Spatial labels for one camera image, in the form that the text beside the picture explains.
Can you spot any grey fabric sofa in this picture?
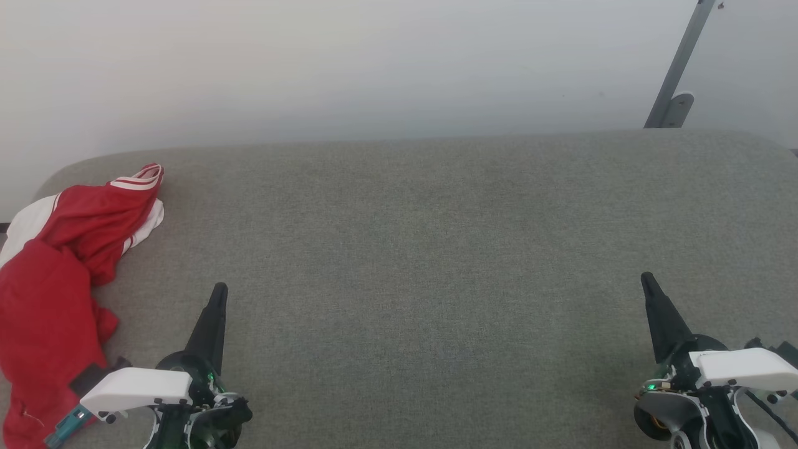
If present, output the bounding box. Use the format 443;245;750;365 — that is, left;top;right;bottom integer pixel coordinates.
0;128;798;449

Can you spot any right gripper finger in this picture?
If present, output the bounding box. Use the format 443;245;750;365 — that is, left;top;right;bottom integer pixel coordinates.
641;272;694;364

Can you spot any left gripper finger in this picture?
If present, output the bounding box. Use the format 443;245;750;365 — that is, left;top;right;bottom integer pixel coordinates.
184;282;229;376

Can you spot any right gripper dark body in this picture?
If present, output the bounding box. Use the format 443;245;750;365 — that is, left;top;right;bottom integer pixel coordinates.
651;335;730;390

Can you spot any red and white shirt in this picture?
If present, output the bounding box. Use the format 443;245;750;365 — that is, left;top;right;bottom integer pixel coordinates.
0;163;166;449

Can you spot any left teal plug cable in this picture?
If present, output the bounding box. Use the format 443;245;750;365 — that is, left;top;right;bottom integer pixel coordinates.
45;404;94;448

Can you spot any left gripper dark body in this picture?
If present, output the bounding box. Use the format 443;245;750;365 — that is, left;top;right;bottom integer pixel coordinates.
155;350;253;432

